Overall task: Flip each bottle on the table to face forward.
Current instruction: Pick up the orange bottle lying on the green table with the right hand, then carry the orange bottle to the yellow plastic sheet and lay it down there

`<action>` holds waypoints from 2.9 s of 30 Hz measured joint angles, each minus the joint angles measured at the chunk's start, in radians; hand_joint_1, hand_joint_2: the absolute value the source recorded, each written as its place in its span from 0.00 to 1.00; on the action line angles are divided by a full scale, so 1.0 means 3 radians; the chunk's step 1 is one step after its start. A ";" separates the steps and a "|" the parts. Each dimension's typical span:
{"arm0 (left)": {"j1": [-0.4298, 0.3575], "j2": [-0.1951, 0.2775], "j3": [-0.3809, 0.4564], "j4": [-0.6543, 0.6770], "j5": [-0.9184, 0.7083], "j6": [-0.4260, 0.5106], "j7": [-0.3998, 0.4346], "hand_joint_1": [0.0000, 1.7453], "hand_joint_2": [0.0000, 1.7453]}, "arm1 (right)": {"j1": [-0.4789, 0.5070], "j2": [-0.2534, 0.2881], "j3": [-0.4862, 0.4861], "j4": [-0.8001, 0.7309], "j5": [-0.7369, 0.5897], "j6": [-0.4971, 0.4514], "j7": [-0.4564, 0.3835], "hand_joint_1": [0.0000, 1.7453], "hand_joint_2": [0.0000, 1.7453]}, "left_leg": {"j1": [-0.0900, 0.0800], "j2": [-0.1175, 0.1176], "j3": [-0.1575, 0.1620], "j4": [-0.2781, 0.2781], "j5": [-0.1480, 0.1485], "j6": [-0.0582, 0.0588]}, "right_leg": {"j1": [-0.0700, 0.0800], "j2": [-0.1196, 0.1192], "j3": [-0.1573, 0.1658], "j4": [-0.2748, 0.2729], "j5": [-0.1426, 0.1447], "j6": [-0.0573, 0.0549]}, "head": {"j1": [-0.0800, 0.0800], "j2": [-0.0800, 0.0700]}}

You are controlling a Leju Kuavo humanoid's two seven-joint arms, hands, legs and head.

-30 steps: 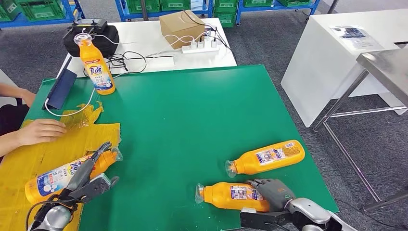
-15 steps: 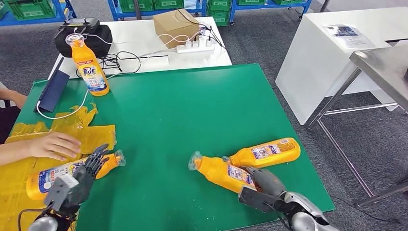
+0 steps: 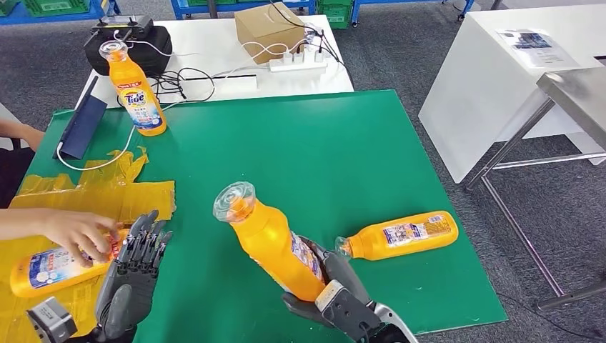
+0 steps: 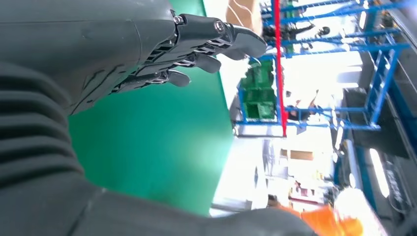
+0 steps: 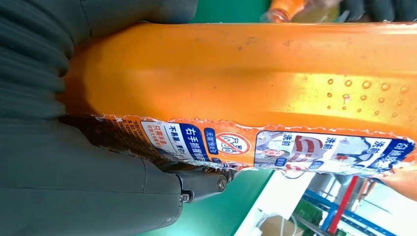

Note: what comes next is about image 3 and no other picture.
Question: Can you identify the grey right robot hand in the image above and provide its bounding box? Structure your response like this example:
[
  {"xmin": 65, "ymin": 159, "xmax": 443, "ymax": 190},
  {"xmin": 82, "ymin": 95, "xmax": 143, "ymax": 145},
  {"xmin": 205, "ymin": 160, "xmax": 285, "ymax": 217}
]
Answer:
[{"xmin": 282, "ymin": 237, "xmax": 371, "ymax": 327}]

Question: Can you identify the white controller cable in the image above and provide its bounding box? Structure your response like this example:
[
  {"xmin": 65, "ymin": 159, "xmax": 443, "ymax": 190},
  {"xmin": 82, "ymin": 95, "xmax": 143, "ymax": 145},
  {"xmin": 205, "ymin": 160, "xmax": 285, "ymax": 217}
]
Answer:
[{"xmin": 113, "ymin": 29, "xmax": 200, "ymax": 56}]

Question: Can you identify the person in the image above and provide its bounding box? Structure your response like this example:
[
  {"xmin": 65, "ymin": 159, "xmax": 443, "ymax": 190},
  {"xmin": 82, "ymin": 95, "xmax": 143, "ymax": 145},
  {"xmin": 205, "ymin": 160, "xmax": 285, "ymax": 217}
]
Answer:
[{"xmin": 0, "ymin": 149, "xmax": 36, "ymax": 209}]

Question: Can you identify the coiled black cable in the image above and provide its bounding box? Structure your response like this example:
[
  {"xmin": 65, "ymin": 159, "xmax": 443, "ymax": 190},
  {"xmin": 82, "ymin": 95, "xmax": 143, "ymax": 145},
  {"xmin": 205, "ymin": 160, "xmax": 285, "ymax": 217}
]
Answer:
[{"xmin": 150, "ymin": 66, "xmax": 217, "ymax": 104}]

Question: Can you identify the black remote controller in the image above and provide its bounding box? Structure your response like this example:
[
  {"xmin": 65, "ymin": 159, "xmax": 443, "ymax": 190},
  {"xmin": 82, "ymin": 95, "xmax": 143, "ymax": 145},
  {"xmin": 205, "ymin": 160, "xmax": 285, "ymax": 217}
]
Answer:
[{"xmin": 84, "ymin": 14, "xmax": 155, "ymax": 49}]

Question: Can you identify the white tablet charging cable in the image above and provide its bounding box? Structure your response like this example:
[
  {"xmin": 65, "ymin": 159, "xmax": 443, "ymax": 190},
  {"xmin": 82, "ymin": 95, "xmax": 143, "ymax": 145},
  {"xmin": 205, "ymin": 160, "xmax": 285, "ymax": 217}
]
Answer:
[{"xmin": 56, "ymin": 37, "xmax": 323, "ymax": 172}]

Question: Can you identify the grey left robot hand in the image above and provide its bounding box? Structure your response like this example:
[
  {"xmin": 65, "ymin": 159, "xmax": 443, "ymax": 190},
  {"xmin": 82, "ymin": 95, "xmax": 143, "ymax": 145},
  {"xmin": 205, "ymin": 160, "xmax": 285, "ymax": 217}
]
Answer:
[{"xmin": 94, "ymin": 209, "xmax": 174, "ymax": 341}]

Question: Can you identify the black carrying case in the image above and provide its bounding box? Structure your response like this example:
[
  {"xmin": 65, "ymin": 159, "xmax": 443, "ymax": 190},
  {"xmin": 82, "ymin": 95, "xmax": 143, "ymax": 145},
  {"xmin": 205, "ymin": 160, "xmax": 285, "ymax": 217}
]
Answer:
[{"xmin": 84, "ymin": 24, "xmax": 174, "ymax": 76}]

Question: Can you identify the white power strip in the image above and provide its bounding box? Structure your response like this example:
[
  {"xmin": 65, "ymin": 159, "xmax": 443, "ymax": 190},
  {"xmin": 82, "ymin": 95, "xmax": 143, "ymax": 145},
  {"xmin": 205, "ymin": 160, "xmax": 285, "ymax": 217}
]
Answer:
[{"xmin": 269, "ymin": 56, "xmax": 329, "ymax": 73}]

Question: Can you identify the white table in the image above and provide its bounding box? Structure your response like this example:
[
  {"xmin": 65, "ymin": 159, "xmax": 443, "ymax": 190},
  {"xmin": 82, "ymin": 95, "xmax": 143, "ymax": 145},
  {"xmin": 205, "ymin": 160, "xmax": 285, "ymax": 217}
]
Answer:
[{"xmin": 75, "ymin": 14, "xmax": 355, "ymax": 110}]

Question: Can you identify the white flat box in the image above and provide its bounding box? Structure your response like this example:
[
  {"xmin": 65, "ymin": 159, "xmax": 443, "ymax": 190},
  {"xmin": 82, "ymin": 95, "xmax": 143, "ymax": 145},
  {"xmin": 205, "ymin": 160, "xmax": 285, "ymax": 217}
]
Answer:
[{"xmin": 179, "ymin": 73, "xmax": 258, "ymax": 97}]

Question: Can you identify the green table mat board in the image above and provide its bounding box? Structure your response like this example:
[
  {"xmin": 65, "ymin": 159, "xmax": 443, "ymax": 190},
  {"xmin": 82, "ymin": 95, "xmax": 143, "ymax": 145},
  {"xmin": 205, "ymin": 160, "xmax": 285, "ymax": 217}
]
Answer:
[{"xmin": 19, "ymin": 89, "xmax": 508, "ymax": 343}]

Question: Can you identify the printed paper sheet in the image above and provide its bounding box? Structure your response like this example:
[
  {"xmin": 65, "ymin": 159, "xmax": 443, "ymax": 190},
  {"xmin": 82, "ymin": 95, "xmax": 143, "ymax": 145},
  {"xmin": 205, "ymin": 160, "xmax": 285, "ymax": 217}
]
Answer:
[{"xmin": 496, "ymin": 28, "xmax": 581, "ymax": 69}]

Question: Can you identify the white cabinet desk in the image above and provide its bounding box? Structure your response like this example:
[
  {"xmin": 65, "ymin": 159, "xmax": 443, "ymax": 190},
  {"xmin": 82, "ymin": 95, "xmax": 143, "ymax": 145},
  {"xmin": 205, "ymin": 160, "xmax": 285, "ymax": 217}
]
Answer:
[{"xmin": 418, "ymin": 5, "xmax": 606, "ymax": 184}]

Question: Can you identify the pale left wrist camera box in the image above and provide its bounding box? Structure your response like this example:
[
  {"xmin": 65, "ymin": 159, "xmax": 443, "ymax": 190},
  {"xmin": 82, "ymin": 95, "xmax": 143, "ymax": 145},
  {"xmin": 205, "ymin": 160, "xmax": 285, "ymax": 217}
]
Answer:
[{"xmin": 26, "ymin": 297, "xmax": 78, "ymax": 343}]

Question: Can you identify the orange Tide detergent bottle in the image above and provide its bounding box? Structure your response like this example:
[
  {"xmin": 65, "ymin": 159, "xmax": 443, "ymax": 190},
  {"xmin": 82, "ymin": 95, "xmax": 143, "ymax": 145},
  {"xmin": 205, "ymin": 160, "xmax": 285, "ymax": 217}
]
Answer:
[
  {"xmin": 212, "ymin": 182, "xmax": 327, "ymax": 303},
  {"xmin": 98, "ymin": 40, "xmax": 167, "ymax": 138},
  {"xmin": 334, "ymin": 210, "xmax": 460, "ymax": 262},
  {"xmin": 9, "ymin": 229, "xmax": 131, "ymax": 299}
]

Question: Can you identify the black power cable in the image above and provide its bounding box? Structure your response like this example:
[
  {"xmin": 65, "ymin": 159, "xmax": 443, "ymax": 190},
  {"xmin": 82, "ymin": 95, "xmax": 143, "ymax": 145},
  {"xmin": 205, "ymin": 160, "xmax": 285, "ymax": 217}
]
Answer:
[{"xmin": 272, "ymin": 0, "xmax": 354, "ymax": 90}]

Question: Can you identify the stainless steel table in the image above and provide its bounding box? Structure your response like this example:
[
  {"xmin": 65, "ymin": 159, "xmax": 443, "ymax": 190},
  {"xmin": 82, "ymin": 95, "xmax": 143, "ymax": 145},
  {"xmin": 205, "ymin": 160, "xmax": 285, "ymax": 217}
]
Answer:
[{"xmin": 466, "ymin": 66, "xmax": 606, "ymax": 311}]

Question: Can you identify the yellow taped cardboard sheet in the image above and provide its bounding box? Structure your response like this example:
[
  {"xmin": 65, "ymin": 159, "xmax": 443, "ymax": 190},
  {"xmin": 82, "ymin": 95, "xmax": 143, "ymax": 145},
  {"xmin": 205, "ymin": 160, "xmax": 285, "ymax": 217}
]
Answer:
[{"xmin": 0, "ymin": 146, "xmax": 177, "ymax": 343}]

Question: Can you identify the blue shelf rack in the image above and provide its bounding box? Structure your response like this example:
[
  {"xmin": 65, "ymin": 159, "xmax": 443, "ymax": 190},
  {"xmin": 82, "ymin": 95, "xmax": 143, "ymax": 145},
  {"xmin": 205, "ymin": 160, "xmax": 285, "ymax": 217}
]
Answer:
[
  {"xmin": 350, "ymin": 0, "xmax": 476, "ymax": 27},
  {"xmin": 0, "ymin": 0, "xmax": 121, "ymax": 26},
  {"xmin": 170, "ymin": 0, "xmax": 317, "ymax": 20}
]

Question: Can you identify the person's left hand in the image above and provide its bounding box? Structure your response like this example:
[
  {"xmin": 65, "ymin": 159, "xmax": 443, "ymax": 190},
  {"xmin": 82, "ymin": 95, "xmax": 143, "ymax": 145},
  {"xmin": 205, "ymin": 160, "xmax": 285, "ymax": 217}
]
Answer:
[{"xmin": 19, "ymin": 124, "xmax": 46, "ymax": 152}]

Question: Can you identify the person's right hand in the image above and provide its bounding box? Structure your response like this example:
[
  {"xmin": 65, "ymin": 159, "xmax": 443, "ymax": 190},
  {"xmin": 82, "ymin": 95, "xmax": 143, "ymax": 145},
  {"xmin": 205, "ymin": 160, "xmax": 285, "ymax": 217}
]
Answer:
[{"xmin": 40, "ymin": 209, "xmax": 124, "ymax": 269}]

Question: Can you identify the brown cardboard box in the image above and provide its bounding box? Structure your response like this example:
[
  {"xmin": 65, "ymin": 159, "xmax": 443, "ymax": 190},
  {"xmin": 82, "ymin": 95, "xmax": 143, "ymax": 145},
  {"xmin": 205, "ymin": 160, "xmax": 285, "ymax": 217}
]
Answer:
[{"xmin": 234, "ymin": 2, "xmax": 308, "ymax": 65}]

